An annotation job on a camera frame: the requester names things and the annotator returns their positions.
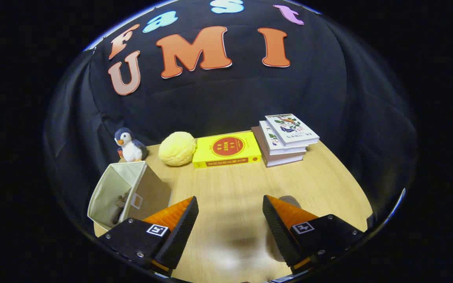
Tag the brown fuzzy shoe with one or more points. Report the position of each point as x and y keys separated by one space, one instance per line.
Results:
x=120 y=206
x=292 y=201

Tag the brown fabric storage box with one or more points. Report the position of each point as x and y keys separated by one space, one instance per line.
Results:
x=153 y=192

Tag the black backdrop cloth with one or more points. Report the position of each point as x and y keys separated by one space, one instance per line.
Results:
x=218 y=102

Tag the yellow book with red circle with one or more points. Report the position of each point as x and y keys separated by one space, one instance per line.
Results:
x=226 y=149

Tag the yellow round plush bun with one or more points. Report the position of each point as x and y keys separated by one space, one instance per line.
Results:
x=177 y=149

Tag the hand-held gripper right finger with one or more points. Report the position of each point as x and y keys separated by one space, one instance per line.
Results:
x=277 y=232

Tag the white floral cover book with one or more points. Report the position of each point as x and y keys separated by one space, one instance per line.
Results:
x=291 y=127

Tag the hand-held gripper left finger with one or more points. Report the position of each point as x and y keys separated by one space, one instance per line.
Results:
x=181 y=232

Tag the white book with green print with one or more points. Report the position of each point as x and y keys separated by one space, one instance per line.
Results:
x=277 y=147

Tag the penguin plush toy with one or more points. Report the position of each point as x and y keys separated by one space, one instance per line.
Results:
x=132 y=149

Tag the brown cover book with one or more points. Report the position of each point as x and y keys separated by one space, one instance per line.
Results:
x=281 y=159

